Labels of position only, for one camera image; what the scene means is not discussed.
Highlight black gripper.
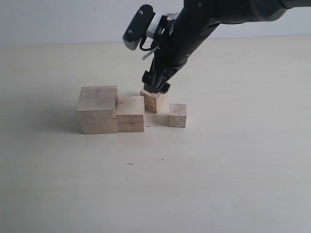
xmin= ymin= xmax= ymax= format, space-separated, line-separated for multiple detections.
xmin=141 ymin=58 xmax=187 ymax=94

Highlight third largest wooden cube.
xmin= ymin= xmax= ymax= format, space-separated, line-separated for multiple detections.
xmin=140 ymin=89 xmax=168 ymax=113

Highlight second largest wooden cube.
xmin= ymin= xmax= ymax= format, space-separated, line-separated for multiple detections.
xmin=116 ymin=96 xmax=145 ymax=133

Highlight smallest wooden cube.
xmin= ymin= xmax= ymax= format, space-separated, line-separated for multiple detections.
xmin=169 ymin=103 xmax=187 ymax=128

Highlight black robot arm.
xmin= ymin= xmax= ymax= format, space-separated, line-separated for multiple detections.
xmin=142 ymin=0 xmax=311 ymax=94

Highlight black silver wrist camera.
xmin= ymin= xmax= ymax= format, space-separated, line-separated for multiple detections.
xmin=122 ymin=4 xmax=170 ymax=60

